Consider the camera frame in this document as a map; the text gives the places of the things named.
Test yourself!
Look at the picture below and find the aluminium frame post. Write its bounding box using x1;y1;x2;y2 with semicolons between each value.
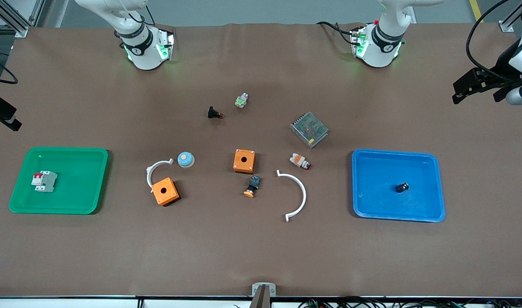
0;0;46;38
498;0;522;33

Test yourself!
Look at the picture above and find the thin black cable loop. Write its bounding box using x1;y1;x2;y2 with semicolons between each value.
0;53;19;85

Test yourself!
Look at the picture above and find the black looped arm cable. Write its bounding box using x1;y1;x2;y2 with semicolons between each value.
466;0;514;82

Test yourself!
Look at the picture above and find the red push button switch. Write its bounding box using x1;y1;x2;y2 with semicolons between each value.
289;154;312;170

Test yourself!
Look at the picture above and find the black cable bundle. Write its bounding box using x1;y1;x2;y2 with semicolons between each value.
297;295;522;308

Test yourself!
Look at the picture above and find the white red circuit breaker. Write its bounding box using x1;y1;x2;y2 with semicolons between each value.
31;171;58;193

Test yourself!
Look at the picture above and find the small white half-ring clamp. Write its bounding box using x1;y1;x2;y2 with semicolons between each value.
146;159;174;193

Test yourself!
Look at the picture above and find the blue plastic tray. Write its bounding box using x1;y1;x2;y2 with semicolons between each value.
351;149;446;223

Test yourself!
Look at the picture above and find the green plastic tray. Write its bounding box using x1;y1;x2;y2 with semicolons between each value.
9;147;109;215

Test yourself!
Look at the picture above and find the black cable at arm base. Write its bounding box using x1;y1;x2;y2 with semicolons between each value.
316;21;356;44

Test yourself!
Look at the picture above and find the orange mushroom push button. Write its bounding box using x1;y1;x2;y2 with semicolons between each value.
244;175;261;198

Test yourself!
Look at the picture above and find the large white half-ring clamp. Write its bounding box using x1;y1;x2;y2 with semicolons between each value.
277;170;307;223

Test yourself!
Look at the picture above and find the orange button box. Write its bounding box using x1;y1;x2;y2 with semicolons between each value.
151;177;180;207
233;149;256;174

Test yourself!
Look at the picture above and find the metal mesh power supply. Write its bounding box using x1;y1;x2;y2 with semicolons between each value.
289;112;330;149

